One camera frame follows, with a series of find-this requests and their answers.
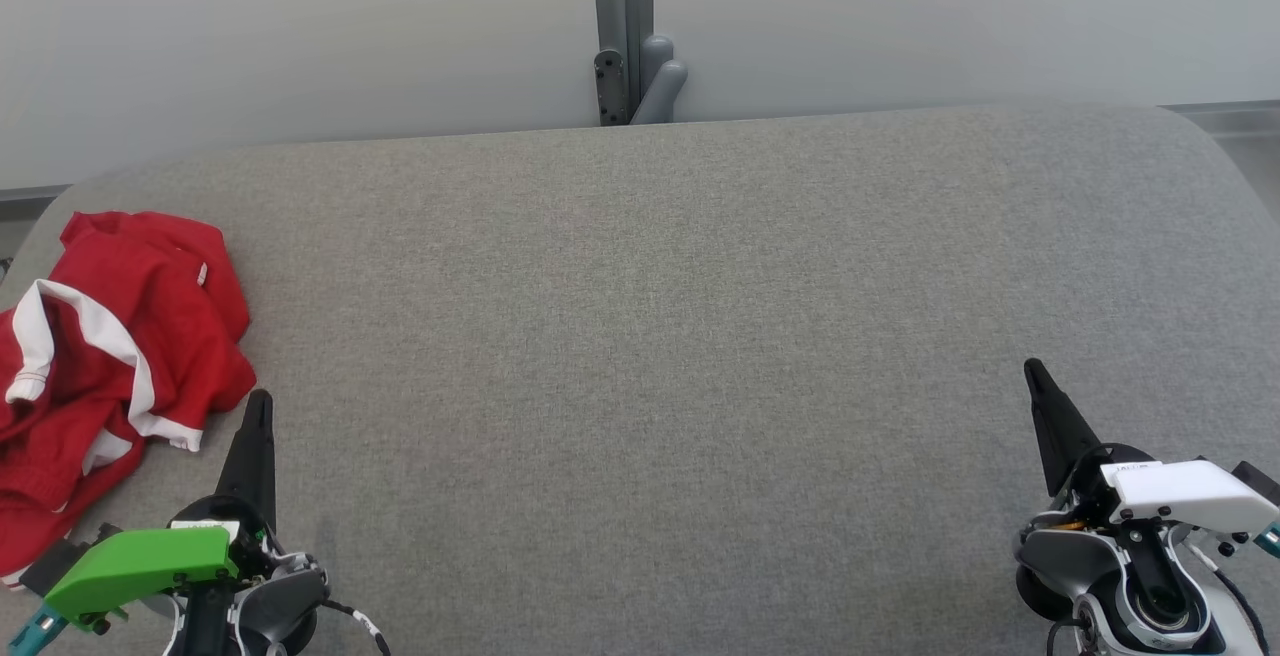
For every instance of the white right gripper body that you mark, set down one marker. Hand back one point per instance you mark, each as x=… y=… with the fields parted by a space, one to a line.
x=1190 y=494

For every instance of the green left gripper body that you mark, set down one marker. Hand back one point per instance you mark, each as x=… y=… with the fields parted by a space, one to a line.
x=140 y=561

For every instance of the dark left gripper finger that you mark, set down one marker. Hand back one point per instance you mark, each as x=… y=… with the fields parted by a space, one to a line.
x=255 y=456

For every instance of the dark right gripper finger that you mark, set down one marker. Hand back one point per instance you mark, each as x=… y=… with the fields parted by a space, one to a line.
x=1055 y=426

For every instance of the red white-striped shorts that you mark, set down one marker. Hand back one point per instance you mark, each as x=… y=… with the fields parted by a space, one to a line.
x=160 y=326

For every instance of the grey fabric sofa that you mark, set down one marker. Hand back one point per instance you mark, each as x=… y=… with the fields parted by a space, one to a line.
x=640 y=386

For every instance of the dark grey hinge plate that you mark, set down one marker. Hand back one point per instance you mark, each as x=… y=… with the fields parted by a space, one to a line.
x=609 y=86

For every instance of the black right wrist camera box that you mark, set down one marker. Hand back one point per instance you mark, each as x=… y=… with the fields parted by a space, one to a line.
x=1258 y=481

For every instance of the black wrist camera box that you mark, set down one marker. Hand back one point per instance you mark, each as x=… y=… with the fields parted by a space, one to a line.
x=55 y=561
x=1258 y=481

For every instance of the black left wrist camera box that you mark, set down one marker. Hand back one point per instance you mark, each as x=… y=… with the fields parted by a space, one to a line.
x=55 y=561

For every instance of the teal right camera plug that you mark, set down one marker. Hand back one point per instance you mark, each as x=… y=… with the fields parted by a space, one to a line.
x=1270 y=539

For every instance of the teal camera plug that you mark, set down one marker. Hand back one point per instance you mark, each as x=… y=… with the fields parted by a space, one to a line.
x=40 y=628
x=1270 y=539

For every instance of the teal left camera plug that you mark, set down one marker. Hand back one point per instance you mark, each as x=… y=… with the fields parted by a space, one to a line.
x=40 y=628

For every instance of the grey wall baseboard rail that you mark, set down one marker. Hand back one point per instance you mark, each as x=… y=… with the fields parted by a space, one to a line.
x=1230 y=116
x=30 y=194

